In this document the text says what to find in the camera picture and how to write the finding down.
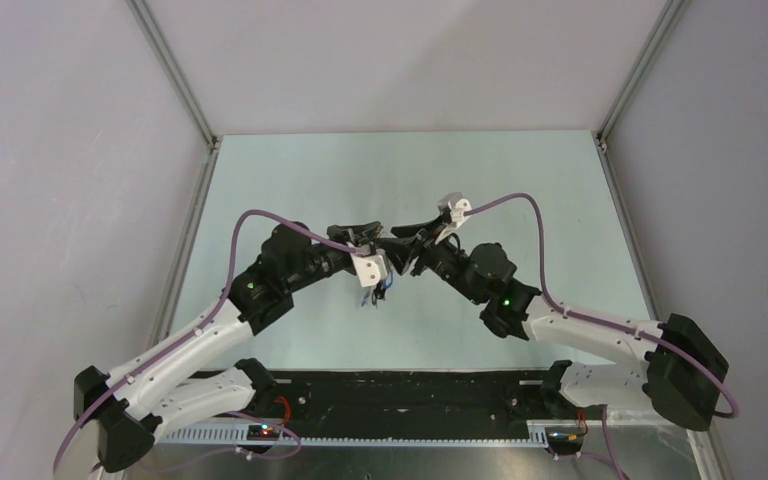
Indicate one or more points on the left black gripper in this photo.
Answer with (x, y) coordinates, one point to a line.
(355, 234)

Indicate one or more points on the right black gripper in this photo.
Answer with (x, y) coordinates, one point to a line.
(404, 250)

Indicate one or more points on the steel key holder red handle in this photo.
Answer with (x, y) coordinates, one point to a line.
(375, 294)

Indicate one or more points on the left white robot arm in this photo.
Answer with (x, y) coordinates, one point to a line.
(141, 401)

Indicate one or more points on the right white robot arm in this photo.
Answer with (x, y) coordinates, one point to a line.
(673, 366)

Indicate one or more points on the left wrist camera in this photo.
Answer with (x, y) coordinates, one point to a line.
(371, 269)

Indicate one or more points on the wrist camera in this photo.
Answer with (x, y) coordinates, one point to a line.
(371, 269)
(453, 207)

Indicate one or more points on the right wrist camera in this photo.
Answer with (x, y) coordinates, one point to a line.
(453, 207)

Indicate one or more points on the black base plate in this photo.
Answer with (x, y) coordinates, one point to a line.
(410, 405)

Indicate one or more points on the left aluminium corner post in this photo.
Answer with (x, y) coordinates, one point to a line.
(157, 41)

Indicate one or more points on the aluminium corner post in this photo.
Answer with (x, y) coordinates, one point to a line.
(656, 39)
(157, 41)

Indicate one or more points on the right aluminium corner post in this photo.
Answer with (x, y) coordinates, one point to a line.
(656, 39)

